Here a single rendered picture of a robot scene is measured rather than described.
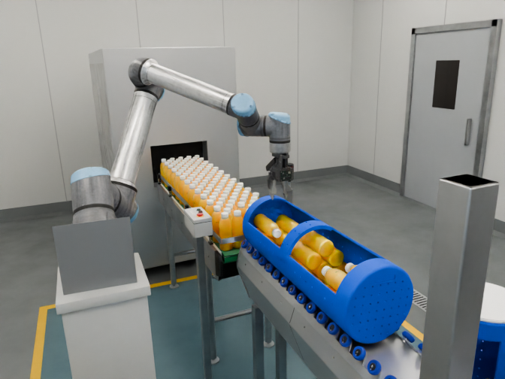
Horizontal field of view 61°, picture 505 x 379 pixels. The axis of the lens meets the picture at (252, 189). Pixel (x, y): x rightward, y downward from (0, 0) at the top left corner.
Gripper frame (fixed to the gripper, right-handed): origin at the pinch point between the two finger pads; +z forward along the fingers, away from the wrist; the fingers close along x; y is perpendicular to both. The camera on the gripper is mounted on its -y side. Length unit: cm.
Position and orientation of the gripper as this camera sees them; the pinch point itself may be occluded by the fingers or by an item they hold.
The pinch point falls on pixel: (278, 195)
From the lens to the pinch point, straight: 193.5
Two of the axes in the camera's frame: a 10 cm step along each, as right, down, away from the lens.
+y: 4.0, 2.4, -8.8
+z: 0.3, 9.6, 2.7
